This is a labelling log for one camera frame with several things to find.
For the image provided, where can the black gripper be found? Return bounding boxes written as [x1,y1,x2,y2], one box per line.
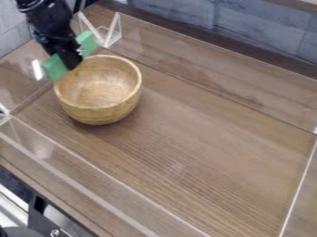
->
[24,1,83,70]

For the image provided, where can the green rectangular stick block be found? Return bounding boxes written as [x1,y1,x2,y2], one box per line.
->
[41,31,98,81]

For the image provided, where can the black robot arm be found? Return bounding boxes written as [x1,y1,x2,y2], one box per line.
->
[16,0,83,69]

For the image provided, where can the wooden bowl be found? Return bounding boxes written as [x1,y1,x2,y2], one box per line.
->
[53,55,142,125]

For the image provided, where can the clear acrylic tray walls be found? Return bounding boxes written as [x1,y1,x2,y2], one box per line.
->
[0,6,317,237]

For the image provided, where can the clear acrylic corner bracket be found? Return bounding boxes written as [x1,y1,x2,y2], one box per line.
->
[78,12,122,48]

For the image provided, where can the black table frame bracket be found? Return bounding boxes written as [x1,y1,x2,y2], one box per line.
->
[27,194,74,237]

